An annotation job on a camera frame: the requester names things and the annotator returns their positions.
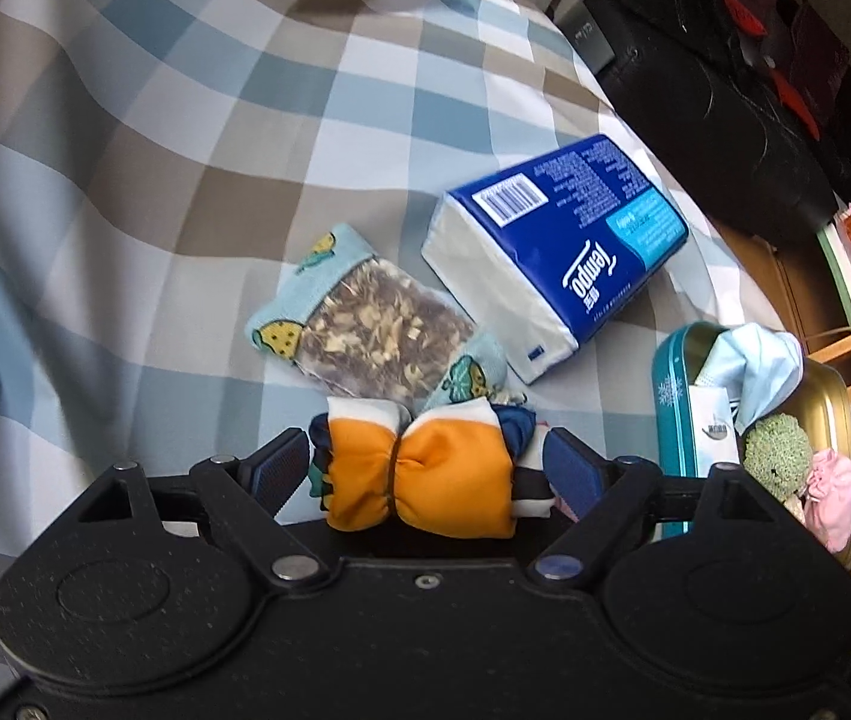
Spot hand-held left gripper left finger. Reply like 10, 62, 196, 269
76, 427, 336, 586

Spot green white fuzzy ball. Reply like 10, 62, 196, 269
741, 414, 814, 520

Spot snack bag with dried mix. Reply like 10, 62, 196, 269
245, 223, 510, 415

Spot teal tin box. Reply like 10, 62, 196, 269
651, 321, 851, 572

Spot blue tissue pack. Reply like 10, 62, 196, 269
421, 133, 691, 388

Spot dark red cushion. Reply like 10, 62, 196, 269
792, 0, 851, 110

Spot black sofa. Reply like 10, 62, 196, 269
590, 0, 851, 245

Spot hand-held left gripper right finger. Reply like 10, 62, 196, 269
530, 426, 765, 586

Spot orange cloth bundle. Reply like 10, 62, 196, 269
309, 397, 558, 541

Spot checked blanket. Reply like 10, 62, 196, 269
0, 0, 792, 616

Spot light blue face mask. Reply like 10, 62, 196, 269
695, 322, 805, 428

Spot small white tissue packet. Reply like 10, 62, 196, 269
684, 382, 743, 481

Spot clear dried herb packet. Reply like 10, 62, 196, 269
296, 259, 480, 403

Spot pink drawstring pouch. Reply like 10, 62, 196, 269
802, 448, 851, 553

